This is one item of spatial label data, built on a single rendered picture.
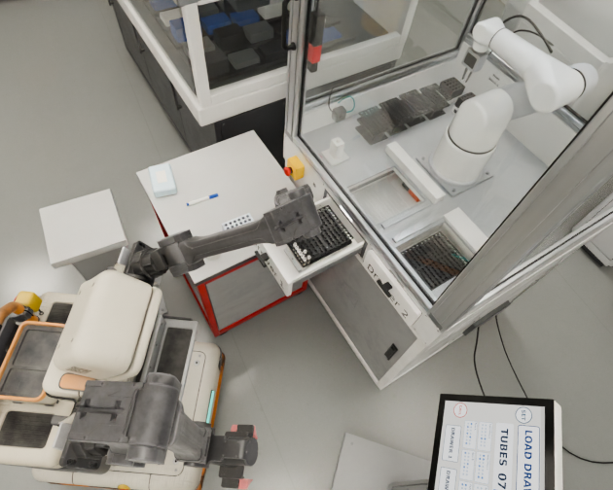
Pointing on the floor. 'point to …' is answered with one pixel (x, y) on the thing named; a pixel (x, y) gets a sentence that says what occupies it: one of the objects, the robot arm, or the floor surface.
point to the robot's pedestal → (86, 234)
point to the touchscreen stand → (378, 468)
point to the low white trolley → (217, 304)
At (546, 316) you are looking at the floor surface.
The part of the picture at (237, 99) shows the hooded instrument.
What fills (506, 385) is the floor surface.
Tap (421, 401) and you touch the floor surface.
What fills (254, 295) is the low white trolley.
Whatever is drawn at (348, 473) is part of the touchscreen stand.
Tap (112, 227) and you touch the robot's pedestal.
